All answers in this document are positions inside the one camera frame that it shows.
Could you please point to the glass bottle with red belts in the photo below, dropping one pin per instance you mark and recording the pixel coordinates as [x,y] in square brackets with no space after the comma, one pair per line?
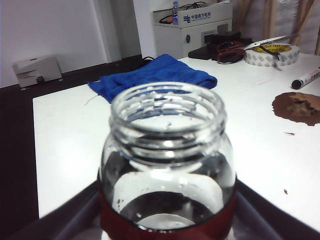
[225,220]

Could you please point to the flat black box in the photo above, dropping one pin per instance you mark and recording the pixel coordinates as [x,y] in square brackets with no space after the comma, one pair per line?
[225,37]

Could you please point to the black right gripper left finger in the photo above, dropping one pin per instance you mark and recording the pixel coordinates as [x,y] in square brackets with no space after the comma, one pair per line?
[62,220]

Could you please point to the white tape roll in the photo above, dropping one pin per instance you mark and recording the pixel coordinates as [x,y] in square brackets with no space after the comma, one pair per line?
[260,59]

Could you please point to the small blue plastic bottle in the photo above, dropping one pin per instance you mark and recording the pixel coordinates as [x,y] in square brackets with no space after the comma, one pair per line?
[175,12]

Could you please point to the small brown paper patch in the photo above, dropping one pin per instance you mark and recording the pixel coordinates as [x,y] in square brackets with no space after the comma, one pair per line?
[285,105]

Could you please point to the blue cloth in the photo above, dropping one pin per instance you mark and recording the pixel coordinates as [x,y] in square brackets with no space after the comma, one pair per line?
[162,72]

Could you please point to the grey metal box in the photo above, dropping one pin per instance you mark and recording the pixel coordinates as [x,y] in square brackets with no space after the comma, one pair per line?
[37,70]

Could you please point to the white machine cabinet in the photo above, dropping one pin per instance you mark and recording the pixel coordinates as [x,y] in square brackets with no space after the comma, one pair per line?
[195,37]

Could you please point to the black marker pen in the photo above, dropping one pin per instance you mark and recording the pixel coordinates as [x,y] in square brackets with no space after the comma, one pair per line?
[307,78]

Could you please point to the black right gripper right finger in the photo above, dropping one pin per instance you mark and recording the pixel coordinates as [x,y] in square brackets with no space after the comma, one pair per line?
[262,220]

